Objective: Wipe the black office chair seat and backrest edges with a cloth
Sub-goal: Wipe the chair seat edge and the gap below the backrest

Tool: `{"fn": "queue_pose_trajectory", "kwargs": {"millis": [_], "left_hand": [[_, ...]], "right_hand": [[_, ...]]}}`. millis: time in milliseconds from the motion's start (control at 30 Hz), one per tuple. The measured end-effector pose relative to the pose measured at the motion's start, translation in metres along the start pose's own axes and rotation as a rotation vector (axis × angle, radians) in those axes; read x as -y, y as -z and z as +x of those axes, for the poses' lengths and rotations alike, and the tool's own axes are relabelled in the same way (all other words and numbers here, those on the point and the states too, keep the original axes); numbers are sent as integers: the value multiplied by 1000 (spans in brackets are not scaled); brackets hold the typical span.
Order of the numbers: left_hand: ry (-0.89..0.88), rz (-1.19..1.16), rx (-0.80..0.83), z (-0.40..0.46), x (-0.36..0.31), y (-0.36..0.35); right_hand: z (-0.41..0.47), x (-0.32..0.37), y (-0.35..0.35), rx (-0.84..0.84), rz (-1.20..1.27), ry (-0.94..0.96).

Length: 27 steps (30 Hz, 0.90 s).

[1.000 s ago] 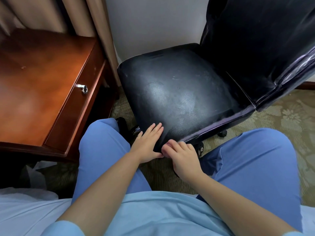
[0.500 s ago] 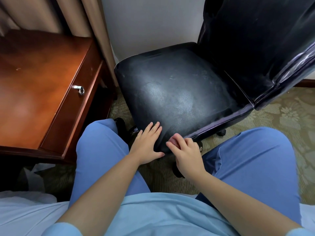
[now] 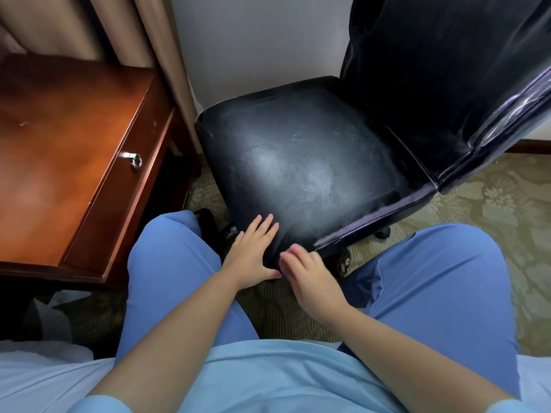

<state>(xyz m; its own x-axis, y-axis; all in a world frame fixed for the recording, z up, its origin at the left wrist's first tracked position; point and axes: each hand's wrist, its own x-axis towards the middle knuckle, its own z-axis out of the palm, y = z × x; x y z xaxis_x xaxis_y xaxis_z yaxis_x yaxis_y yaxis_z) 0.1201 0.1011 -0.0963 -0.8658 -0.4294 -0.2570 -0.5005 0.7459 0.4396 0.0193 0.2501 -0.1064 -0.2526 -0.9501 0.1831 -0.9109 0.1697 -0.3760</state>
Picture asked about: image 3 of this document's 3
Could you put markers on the person's right hand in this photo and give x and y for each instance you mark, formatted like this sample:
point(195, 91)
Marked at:
point(312, 283)

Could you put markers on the person's left hand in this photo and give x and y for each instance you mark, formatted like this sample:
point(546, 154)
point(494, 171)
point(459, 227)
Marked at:
point(249, 258)

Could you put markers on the person's right forearm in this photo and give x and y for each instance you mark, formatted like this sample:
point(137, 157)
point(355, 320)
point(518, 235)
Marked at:
point(409, 361)

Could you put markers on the person's left forearm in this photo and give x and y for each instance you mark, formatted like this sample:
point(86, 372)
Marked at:
point(172, 339)

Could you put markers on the blue trousers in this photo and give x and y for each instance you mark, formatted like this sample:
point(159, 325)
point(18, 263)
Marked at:
point(172, 262)

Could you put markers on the light blue shirt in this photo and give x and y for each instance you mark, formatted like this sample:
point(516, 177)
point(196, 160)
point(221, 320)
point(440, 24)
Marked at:
point(280, 378)

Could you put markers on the silver drawer knob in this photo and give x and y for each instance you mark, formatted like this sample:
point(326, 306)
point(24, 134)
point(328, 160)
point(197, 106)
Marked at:
point(134, 160)

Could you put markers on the white sheer curtain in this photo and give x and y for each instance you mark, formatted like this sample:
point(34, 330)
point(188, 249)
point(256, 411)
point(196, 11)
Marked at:
point(196, 101)

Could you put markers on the brown wooden nightstand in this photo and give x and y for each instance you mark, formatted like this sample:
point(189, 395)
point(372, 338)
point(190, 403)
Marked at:
point(64, 167)

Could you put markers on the white plastic bag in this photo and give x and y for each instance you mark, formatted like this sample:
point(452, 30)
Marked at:
point(51, 318)

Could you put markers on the dark wooden baseboard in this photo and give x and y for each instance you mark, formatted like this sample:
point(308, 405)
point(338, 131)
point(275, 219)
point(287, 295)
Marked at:
point(531, 147)

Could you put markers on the beige curtain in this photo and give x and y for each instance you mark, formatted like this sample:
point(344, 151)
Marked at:
point(64, 25)

